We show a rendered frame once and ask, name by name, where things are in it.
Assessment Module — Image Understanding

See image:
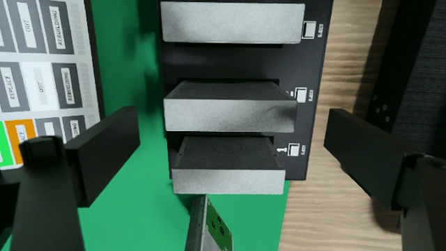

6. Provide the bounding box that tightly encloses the black-framed status display screen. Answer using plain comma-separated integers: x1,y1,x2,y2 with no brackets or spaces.
0,0,106,169

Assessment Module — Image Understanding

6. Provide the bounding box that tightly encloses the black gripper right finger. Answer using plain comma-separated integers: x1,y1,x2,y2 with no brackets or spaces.
323,108,446,251

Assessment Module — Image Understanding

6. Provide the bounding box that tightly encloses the green mat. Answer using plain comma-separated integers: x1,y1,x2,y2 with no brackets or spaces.
78,0,291,251

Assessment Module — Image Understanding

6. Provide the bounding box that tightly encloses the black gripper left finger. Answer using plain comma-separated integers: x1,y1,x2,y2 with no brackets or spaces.
0,106,141,251

